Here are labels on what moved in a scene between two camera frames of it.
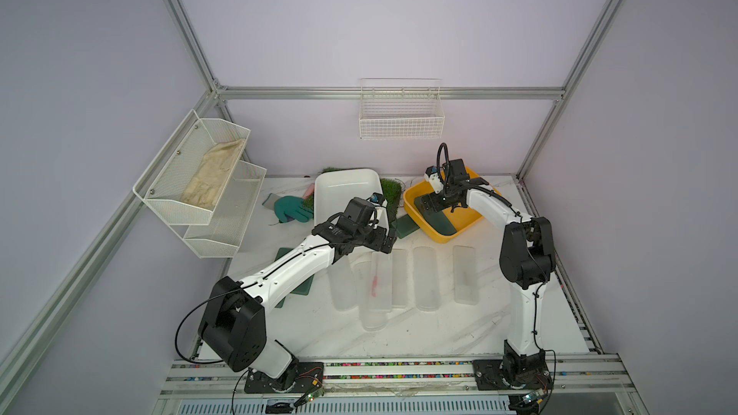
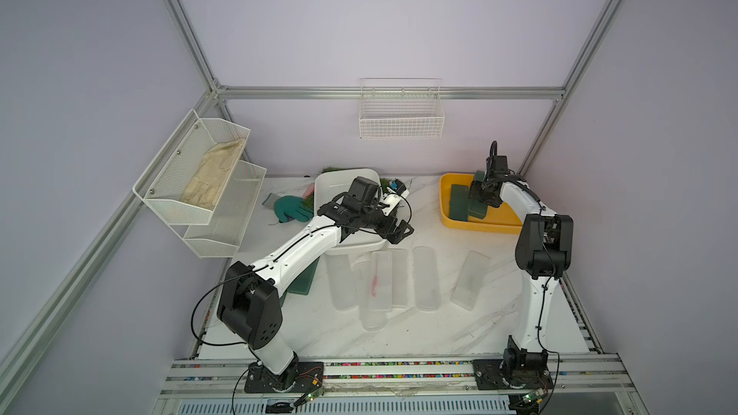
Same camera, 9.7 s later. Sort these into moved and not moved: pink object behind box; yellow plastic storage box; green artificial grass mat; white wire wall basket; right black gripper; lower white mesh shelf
Moved: right black gripper; yellow plastic storage box
Not moved: pink object behind box; lower white mesh shelf; green artificial grass mat; white wire wall basket
